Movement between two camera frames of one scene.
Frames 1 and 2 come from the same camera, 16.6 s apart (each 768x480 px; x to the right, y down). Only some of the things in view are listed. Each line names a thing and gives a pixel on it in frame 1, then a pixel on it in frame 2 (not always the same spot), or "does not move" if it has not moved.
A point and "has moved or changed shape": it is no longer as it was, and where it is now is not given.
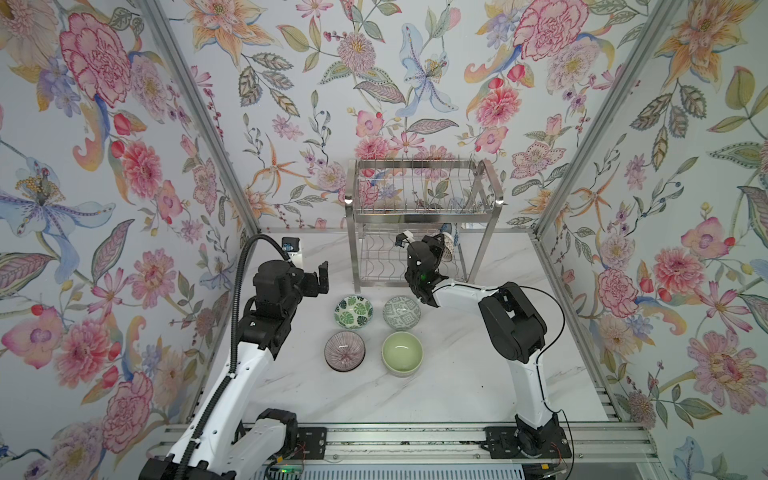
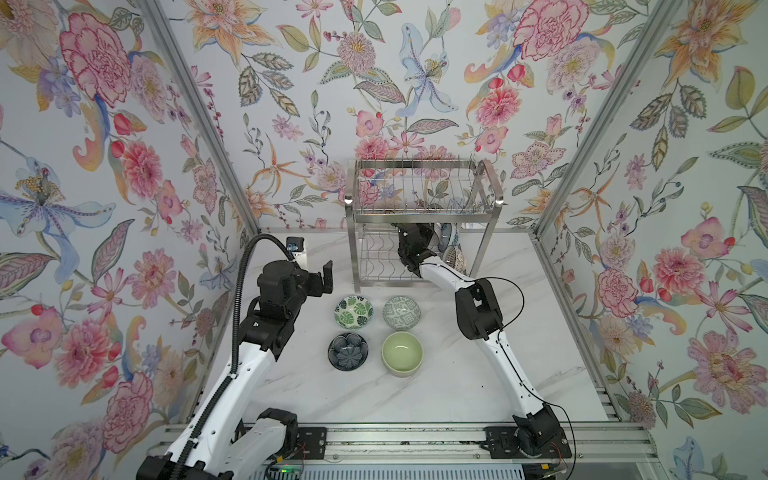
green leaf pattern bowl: [353, 311] does not move
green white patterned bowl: [402, 312] does not move
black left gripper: [313, 288] does not move
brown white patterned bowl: [448, 247] to [454, 258]
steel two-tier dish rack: [418, 197] does not move
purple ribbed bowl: [344, 351] has moved or changed shape
